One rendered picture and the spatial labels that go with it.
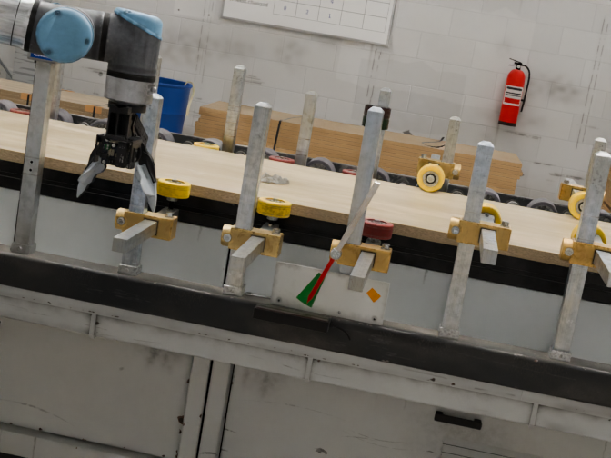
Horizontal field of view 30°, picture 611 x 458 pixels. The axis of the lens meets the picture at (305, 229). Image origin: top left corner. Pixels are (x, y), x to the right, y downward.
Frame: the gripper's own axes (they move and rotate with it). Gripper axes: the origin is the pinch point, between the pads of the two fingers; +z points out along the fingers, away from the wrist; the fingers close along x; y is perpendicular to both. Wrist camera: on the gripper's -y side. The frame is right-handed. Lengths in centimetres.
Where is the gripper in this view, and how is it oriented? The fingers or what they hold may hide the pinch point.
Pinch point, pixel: (116, 205)
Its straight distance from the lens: 221.3
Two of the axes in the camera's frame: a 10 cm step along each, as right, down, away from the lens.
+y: -1.5, 1.6, -9.8
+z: -1.7, 9.7, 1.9
